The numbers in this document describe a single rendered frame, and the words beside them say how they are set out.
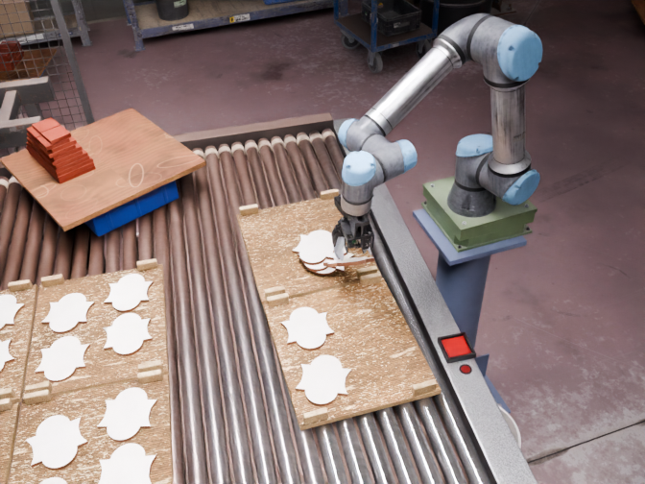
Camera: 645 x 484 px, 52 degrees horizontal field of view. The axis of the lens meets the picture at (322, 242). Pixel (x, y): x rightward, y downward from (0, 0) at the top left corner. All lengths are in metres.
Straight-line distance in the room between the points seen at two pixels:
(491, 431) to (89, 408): 0.94
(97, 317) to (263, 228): 0.56
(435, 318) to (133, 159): 1.13
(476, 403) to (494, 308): 1.54
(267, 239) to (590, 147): 2.76
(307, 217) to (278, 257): 0.21
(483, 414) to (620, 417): 1.33
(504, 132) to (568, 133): 2.69
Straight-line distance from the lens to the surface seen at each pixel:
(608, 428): 2.87
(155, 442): 1.61
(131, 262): 2.08
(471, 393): 1.68
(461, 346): 1.75
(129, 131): 2.48
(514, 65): 1.66
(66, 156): 2.25
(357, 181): 1.51
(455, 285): 2.27
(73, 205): 2.16
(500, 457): 1.59
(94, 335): 1.87
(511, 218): 2.12
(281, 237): 2.04
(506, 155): 1.86
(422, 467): 1.55
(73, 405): 1.74
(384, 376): 1.66
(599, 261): 3.54
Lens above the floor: 2.24
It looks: 41 degrees down
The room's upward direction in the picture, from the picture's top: 3 degrees counter-clockwise
